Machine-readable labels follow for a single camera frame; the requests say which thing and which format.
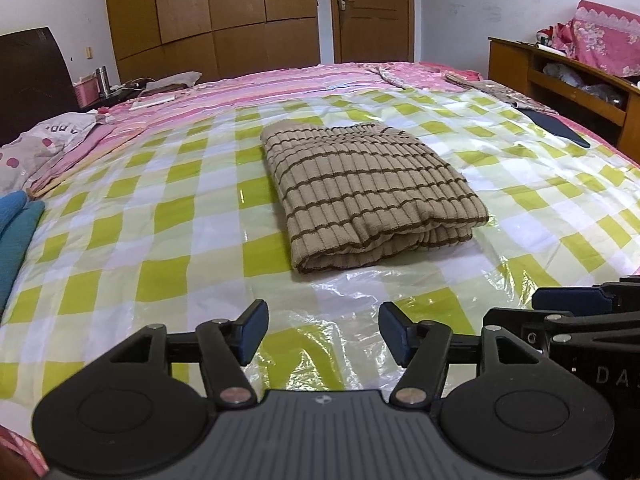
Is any dark blue flat object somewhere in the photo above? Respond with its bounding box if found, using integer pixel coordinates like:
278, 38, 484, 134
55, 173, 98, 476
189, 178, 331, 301
520, 108, 590, 148

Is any steel thermos bottle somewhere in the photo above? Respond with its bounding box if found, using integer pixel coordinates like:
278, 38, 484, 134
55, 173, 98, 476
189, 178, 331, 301
96, 66, 111, 99

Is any brown wooden wardrobe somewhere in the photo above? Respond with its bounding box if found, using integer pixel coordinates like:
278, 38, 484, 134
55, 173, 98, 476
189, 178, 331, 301
106, 0, 320, 81

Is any grey cloth on nightstand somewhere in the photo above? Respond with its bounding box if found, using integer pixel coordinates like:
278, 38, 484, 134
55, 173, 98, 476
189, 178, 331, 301
140, 70, 202, 96

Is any grey pillow with pink dots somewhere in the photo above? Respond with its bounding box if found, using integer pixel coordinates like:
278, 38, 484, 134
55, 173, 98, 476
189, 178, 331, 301
1, 113, 100, 195

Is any teal folded garment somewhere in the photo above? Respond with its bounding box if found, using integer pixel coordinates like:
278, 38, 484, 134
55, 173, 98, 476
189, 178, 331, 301
1, 200, 44, 312

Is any dark wooden headboard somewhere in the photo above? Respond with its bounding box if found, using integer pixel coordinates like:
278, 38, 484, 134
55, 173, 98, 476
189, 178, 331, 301
0, 27, 80, 145

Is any light blue folded knit garment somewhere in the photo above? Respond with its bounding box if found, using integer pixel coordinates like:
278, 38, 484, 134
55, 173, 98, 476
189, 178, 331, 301
0, 190, 28, 232

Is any pink floral quilt on cabinet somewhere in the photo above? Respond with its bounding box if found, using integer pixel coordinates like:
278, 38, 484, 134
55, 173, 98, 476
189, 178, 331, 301
537, 0, 640, 78

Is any pink storage box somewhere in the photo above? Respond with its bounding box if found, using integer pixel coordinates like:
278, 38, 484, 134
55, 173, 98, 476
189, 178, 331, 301
73, 74, 100, 108

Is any beige brown striped knit sweater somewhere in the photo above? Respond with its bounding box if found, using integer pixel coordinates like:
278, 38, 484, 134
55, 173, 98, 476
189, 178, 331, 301
260, 120, 489, 273

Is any green white checkered plastic sheet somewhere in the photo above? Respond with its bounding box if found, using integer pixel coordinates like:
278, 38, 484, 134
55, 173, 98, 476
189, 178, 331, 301
1, 90, 639, 425

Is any pink striped folded blanket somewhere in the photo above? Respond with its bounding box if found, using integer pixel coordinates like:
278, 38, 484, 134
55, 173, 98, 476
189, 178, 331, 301
26, 119, 146, 198

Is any wooden side cabinet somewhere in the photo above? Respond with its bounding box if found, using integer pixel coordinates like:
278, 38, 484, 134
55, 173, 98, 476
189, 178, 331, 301
488, 38, 639, 162

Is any brown wooden door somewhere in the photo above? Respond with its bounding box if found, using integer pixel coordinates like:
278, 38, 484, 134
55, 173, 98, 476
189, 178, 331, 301
331, 0, 414, 63

